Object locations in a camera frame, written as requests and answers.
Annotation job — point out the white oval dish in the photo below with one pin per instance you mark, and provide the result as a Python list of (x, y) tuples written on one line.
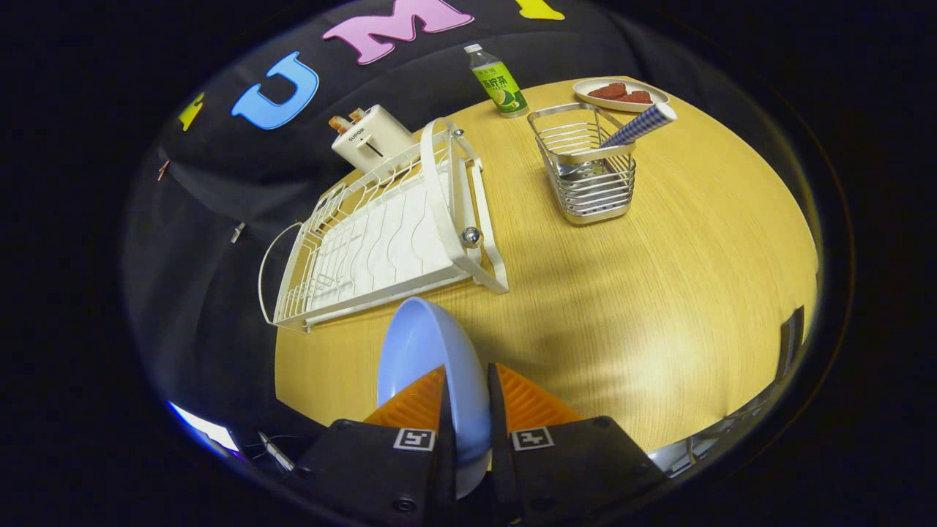
[(657, 96)]

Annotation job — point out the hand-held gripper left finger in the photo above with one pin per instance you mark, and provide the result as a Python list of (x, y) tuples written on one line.
[(447, 454)]

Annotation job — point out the blue plate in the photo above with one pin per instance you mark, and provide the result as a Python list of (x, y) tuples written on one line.
[(432, 351)]

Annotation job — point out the red meat slice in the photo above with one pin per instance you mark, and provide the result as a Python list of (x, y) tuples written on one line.
[(637, 96), (609, 91)]

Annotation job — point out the green label drink bottle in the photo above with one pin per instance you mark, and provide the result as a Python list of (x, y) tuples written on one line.
[(499, 86)]

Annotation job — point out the white toaster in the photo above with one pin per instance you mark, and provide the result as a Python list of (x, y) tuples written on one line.
[(366, 144)]

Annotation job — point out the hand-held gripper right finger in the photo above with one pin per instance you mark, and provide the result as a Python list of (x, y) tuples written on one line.
[(499, 454)]

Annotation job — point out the lit computer monitor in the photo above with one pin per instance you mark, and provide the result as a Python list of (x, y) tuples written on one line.
[(205, 428)]

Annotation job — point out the silver cloth clip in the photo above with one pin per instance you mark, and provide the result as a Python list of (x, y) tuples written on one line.
[(237, 232)]

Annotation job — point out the toast slice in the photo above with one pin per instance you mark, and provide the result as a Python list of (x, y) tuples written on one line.
[(339, 124), (357, 114)]

